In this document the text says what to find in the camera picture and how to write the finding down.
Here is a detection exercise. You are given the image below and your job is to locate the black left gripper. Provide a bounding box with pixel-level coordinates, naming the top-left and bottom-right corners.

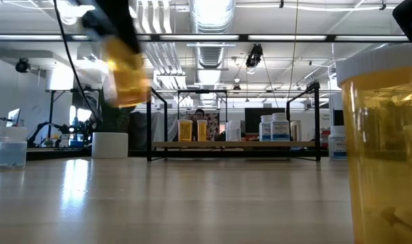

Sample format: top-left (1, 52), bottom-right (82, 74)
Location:
top-left (82, 0), bottom-right (142, 55)

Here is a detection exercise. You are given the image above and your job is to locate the large amber pill bottle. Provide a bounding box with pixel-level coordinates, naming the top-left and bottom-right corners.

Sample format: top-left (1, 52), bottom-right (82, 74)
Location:
top-left (102, 35), bottom-right (152, 110)
top-left (335, 43), bottom-right (412, 244)

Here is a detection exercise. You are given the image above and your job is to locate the white labelled medicine bottle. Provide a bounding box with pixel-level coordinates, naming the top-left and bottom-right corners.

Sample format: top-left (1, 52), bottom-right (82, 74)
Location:
top-left (327, 125), bottom-right (348, 161)
top-left (270, 112), bottom-right (291, 142)
top-left (258, 115), bottom-right (273, 142)

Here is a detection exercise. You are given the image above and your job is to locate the black ceiling spotlight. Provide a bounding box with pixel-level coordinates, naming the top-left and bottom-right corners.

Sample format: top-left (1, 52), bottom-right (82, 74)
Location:
top-left (15, 57), bottom-right (31, 75)
top-left (245, 43), bottom-right (264, 68)

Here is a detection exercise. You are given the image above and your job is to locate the black background rig stand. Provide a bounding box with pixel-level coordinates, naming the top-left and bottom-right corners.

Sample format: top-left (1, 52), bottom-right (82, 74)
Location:
top-left (44, 88), bottom-right (102, 131)

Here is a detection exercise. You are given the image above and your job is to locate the snake plant in white pot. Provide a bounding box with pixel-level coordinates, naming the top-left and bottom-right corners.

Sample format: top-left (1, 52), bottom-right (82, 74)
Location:
top-left (90, 88), bottom-right (136, 159)

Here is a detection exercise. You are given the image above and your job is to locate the person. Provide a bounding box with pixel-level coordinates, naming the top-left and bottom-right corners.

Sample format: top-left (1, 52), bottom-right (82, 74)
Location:
top-left (191, 108), bottom-right (207, 142)

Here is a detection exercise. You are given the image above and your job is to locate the computer monitor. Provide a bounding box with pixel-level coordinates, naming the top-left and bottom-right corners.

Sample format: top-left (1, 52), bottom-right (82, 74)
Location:
top-left (5, 108), bottom-right (22, 129)

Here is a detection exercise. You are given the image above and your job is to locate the floral print panel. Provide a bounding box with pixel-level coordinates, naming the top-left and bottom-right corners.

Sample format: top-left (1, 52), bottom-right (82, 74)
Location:
top-left (206, 111), bottom-right (221, 142)

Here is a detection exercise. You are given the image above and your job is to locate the black cabinet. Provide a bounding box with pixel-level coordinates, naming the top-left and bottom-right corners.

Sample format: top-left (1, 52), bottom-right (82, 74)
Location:
top-left (333, 108), bottom-right (344, 127)

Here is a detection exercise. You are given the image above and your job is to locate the silver ceiling air duct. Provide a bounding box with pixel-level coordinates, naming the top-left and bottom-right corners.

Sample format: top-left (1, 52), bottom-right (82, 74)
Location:
top-left (188, 0), bottom-right (236, 70)

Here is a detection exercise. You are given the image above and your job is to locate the black overhead frame bar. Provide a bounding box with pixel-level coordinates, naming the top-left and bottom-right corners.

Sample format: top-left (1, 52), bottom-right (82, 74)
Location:
top-left (0, 33), bottom-right (412, 43)

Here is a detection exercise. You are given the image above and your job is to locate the black aluminium rig frame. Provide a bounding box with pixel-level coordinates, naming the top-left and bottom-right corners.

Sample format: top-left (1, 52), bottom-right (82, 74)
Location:
top-left (0, 147), bottom-right (331, 163)

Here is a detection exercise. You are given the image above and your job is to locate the black wall screen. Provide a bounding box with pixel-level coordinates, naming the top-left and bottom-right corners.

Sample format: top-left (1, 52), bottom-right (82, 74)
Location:
top-left (244, 107), bottom-right (287, 135)

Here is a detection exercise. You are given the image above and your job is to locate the wooden shelf with black frame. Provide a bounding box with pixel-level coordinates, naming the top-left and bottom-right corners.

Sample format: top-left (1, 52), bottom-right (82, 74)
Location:
top-left (146, 81), bottom-right (322, 162)

